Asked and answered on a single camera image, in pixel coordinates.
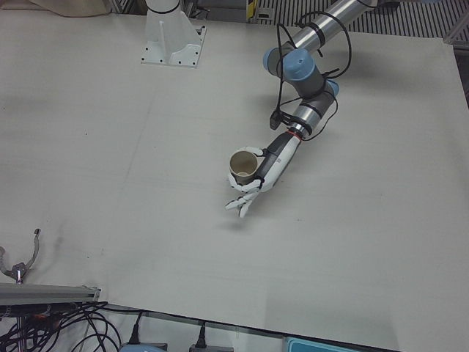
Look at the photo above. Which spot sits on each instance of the white black dexterous robot hand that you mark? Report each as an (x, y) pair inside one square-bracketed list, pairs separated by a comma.
[(280, 161)]

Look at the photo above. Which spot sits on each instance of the beige paper cup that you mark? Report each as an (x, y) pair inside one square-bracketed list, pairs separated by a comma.
[(243, 165)]

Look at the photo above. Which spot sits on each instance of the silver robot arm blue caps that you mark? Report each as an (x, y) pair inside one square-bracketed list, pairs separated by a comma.
[(304, 67)]

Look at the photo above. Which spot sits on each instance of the yellow black striped marker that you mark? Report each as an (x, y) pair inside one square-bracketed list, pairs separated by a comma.
[(251, 9)]

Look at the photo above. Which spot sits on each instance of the slatted metal panel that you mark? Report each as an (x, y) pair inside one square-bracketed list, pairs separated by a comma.
[(403, 18)]

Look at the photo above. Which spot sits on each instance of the teal plastic box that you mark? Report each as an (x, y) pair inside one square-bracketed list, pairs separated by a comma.
[(329, 346)]

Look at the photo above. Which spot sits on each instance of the black power plug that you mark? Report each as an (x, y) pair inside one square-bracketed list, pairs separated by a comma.
[(135, 330), (200, 337)]

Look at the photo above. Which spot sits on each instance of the grey power strip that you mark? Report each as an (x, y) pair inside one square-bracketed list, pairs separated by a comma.
[(212, 348)]

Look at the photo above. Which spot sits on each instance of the blue grey device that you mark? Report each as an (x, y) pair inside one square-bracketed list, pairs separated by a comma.
[(139, 347)]

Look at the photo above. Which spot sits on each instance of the metal claw clamp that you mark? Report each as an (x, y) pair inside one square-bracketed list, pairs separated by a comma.
[(19, 272)]

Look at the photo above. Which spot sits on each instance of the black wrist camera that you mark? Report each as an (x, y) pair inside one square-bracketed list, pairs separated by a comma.
[(274, 122)]

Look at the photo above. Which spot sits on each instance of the white robot arm base mount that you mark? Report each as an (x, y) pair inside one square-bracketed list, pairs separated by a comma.
[(168, 33)]

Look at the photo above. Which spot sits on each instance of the short aluminium frame profile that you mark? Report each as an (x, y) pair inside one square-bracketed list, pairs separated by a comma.
[(458, 33)]

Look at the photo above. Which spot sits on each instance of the aluminium frame behind cloth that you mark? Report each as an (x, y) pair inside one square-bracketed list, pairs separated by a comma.
[(124, 4)]

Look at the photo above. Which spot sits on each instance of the aluminium extrusion rail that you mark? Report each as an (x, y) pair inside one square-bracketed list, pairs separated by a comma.
[(44, 292)]

